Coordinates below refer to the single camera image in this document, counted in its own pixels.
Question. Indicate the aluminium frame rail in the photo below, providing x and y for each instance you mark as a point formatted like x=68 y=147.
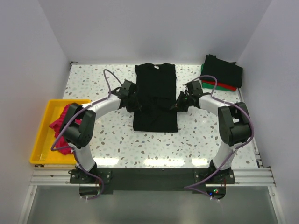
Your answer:
x=57 y=175

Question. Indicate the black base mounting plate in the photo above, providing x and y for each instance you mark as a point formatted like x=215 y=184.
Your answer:
x=136 y=179

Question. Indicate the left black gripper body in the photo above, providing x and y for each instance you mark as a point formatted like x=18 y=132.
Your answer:
x=133 y=104

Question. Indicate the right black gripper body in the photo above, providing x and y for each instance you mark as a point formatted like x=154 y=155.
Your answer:
x=184 y=102

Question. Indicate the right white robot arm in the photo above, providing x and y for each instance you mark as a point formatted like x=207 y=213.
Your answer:
x=235 y=126

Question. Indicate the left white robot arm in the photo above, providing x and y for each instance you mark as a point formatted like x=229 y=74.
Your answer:
x=78 y=124

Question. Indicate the yellow plastic bin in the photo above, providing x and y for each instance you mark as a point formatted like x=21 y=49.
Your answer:
x=41 y=152

